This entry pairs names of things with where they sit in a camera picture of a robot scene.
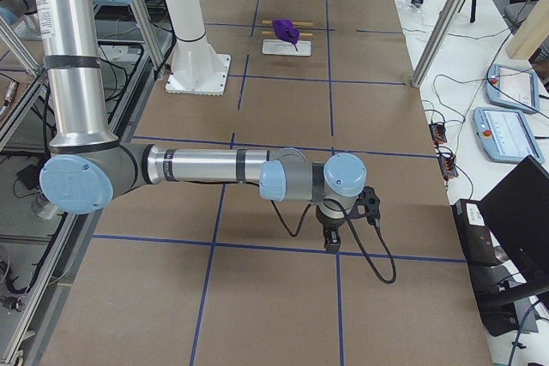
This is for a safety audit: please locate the near teach pendant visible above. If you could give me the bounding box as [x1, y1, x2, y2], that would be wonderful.
[473, 107, 545, 164]

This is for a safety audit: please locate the white pole base plate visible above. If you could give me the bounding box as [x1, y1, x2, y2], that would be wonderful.
[166, 38, 232, 96]

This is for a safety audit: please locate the teach pendant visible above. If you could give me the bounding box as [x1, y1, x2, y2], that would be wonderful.
[473, 107, 545, 164]
[485, 63, 540, 113]

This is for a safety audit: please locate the wooden rack rod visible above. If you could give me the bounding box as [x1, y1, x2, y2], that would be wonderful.
[261, 31, 314, 38]
[262, 20, 314, 27]

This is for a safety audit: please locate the black monitor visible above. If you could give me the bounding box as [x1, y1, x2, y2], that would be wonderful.
[452, 155, 548, 336]

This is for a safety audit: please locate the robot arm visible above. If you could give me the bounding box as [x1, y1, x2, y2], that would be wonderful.
[35, 0, 366, 253]

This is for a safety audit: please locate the far teach pendant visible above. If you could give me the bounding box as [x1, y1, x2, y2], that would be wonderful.
[485, 63, 540, 113]

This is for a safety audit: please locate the white rack base tray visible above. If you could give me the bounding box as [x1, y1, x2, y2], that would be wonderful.
[262, 39, 312, 57]

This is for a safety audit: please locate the purple towel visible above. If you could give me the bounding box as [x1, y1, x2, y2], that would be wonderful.
[272, 19, 300, 51]

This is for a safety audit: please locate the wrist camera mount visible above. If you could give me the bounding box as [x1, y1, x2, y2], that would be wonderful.
[353, 186, 381, 230]

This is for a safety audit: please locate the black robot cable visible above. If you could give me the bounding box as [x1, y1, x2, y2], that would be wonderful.
[269, 201, 396, 285]

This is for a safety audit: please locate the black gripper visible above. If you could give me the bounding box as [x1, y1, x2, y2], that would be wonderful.
[316, 202, 351, 253]

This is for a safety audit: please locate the aluminium frame post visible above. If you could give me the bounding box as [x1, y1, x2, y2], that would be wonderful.
[411, 0, 465, 88]

